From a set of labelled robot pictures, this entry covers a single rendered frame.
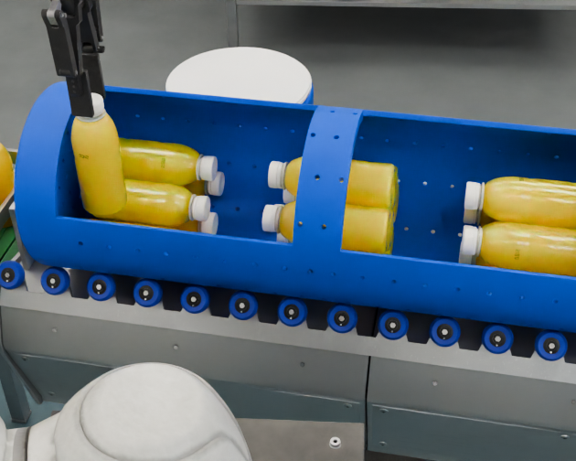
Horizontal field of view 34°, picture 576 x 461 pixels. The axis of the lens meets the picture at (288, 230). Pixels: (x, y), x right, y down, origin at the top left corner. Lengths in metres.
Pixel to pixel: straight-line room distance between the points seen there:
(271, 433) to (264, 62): 0.97
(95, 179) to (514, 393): 0.68
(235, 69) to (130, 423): 1.20
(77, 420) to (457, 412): 0.81
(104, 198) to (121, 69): 2.70
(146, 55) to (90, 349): 2.73
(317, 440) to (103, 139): 0.53
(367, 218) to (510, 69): 2.80
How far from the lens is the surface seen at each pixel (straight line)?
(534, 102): 3.85
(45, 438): 0.80
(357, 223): 1.31
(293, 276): 1.30
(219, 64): 1.87
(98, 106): 1.32
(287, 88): 1.78
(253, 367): 1.46
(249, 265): 1.30
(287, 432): 1.07
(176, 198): 1.43
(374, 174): 1.33
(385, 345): 1.41
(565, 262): 1.32
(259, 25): 4.35
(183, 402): 0.75
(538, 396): 1.44
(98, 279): 1.47
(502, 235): 1.31
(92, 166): 1.35
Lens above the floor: 1.93
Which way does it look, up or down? 39 degrees down
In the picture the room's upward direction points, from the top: 1 degrees counter-clockwise
